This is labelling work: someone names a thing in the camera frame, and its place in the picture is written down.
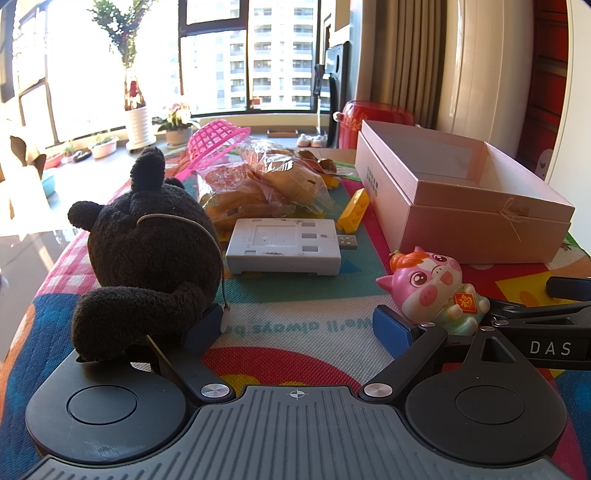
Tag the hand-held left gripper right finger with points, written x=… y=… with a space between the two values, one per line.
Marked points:
x=392 y=332

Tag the pink pig figurine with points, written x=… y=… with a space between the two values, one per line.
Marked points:
x=429 y=281

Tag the pair of small shoes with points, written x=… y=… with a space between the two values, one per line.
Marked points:
x=311 y=141

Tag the small green potted plant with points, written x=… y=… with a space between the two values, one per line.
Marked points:
x=69 y=152

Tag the pink plastic basket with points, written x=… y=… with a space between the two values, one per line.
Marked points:
x=212 y=141

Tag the clear bag of buns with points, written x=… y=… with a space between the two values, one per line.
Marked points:
x=286 y=175

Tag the black flat panel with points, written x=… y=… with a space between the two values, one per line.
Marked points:
x=336 y=60

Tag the tall plant in white pot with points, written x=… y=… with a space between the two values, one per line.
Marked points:
x=137 y=122

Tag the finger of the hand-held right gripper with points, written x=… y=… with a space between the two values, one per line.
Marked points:
x=570 y=288
x=545 y=314

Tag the long yellow toy block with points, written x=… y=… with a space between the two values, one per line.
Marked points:
x=353 y=210

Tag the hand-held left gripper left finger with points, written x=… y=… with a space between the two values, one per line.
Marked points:
x=203 y=330

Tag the grey upright pole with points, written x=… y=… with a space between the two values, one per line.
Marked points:
x=318 y=87

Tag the orange bread packet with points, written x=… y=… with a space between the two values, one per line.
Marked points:
x=231 y=205

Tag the colourful cartoon play mat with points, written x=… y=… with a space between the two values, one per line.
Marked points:
x=300 y=314

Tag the beige curtain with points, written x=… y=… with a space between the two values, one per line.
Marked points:
x=406 y=55

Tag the small yellow toy block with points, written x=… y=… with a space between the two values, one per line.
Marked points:
x=330 y=181

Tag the pink cardboard box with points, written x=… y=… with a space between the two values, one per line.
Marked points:
x=461 y=230

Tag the red slatted cabinet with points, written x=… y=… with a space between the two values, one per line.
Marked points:
x=549 y=69

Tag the white plastic adapter hub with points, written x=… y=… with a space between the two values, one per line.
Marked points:
x=281 y=244

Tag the small white planter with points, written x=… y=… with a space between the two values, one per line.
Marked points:
x=104 y=148

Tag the white door panel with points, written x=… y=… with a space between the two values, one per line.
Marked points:
x=575 y=138

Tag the white standing air conditioner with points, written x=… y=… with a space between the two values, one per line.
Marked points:
x=489 y=69

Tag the flowering plant in pot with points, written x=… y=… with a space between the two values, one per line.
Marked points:
x=178 y=136

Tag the brown flat tray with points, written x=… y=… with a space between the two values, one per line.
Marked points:
x=281 y=133

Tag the black plush toy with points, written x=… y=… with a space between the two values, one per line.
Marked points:
x=147 y=240

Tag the light blue bowl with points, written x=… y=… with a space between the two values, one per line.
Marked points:
x=48 y=182

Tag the red round container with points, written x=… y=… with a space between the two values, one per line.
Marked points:
x=369 y=120

